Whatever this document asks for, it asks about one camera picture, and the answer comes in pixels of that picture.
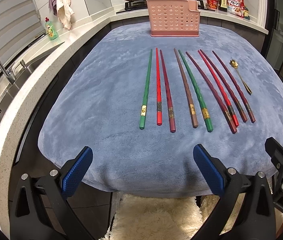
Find maroon chopstick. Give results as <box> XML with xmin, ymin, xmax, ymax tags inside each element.
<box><xmin>185</xmin><ymin>51</ymin><xmax>237</xmax><ymax>134</ymax></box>

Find bright red chopstick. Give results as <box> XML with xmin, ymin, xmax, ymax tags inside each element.
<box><xmin>198</xmin><ymin>50</ymin><xmax>239</xmax><ymax>127</ymax></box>
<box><xmin>156</xmin><ymin>48</ymin><xmax>162</xmax><ymax>126</ymax></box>

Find dark red chopstick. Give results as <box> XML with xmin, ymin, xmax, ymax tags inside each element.
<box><xmin>200</xmin><ymin>50</ymin><xmax>248</xmax><ymax>122</ymax></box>
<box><xmin>159</xmin><ymin>50</ymin><xmax>176</xmax><ymax>133</ymax></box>

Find green chopstick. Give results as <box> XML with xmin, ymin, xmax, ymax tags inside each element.
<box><xmin>178</xmin><ymin>49</ymin><xmax>214</xmax><ymax>132</ymax></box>
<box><xmin>139</xmin><ymin>49</ymin><xmax>153</xmax><ymax>129</ymax></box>

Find brown chopstick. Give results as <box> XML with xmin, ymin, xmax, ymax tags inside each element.
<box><xmin>173</xmin><ymin>48</ymin><xmax>198</xmax><ymax>128</ymax></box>

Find gold flower spoon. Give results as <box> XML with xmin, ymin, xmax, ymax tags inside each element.
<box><xmin>229</xmin><ymin>59</ymin><xmax>252</xmax><ymax>95</ymax></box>

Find purple-red chopstick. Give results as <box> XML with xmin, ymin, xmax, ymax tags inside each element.
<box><xmin>212</xmin><ymin>50</ymin><xmax>256</xmax><ymax>123</ymax></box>

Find white fluffy rug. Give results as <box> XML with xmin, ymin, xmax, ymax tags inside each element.
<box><xmin>105</xmin><ymin>193</ymin><xmax>283</xmax><ymax>240</ymax></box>

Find stainless steel sink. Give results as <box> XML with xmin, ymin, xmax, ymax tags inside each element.
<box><xmin>0</xmin><ymin>40</ymin><xmax>63</xmax><ymax>122</ymax></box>

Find chrome sink faucet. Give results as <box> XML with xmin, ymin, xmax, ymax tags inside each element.
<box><xmin>0</xmin><ymin>61</ymin><xmax>16</xmax><ymax>84</ymax></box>

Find blue plush table mat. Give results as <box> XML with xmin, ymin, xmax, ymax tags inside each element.
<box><xmin>38</xmin><ymin>22</ymin><xmax>283</xmax><ymax>198</ymax></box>

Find small dark jar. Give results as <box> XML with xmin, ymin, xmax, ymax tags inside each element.
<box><xmin>243</xmin><ymin>7</ymin><xmax>250</xmax><ymax>20</ymax></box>

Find green dish soap bottle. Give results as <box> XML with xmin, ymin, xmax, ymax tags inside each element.
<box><xmin>45</xmin><ymin>18</ymin><xmax>58</xmax><ymax>40</ymax></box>

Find red cereal bag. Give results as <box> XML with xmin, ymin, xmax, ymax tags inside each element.
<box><xmin>227</xmin><ymin>0</ymin><xmax>244</xmax><ymax>17</ymax></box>

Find red snack packet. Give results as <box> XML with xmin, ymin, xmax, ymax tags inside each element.
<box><xmin>206</xmin><ymin>0</ymin><xmax>218</xmax><ymax>10</ymax></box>

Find dark soy sauce bottle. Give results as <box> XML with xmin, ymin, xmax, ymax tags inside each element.
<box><xmin>218</xmin><ymin>0</ymin><xmax>228</xmax><ymax>12</ymax></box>

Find cream hanging towel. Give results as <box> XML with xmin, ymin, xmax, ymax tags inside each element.
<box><xmin>56</xmin><ymin>0</ymin><xmax>74</xmax><ymax>30</ymax></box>

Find pink perforated utensil holder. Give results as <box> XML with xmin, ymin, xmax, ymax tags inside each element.
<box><xmin>148</xmin><ymin>8</ymin><xmax>200</xmax><ymax>37</ymax></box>

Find black gas stove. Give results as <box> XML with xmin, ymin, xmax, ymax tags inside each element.
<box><xmin>115</xmin><ymin>0</ymin><xmax>217</xmax><ymax>14</ymax></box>

